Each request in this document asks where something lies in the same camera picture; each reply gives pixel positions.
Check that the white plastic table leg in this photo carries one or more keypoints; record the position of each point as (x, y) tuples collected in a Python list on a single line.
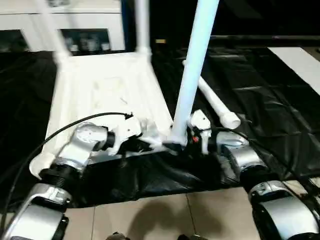
[(215, 97), (195, 62), (56, 32), (143, 27)]

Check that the white plastic stool seat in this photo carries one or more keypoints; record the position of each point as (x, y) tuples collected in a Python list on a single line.
[(105, 82)]

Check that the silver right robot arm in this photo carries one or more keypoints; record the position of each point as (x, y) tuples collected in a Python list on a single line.
[(247, 155)]

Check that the black work mat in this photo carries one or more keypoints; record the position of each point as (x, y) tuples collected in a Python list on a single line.
[(162, 175)]

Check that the dark rounded object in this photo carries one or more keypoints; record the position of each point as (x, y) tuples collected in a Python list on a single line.
[(116, 236), (188, 237)]

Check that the small white cup in cabinet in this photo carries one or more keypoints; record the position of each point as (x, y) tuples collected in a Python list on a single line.
[(105, 46)]

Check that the small tan label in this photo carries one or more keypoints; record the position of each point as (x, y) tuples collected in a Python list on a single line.
[(160, 41)]

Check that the white flat sheet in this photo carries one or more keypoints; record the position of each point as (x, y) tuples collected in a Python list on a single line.
[(297, 67)]

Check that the white cabinet with glass doors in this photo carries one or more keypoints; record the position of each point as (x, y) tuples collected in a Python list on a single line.
[(95, 17)]

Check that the dark object on cabinet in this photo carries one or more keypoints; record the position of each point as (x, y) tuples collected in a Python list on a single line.
[(55, 2)]

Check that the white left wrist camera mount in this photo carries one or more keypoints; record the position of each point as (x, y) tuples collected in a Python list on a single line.
[(125, 127)]

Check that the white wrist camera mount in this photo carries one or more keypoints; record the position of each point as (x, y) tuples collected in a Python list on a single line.
[(125, 127), (200, 120)]

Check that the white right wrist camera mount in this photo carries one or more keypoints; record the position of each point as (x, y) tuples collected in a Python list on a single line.
[(200, 120)]

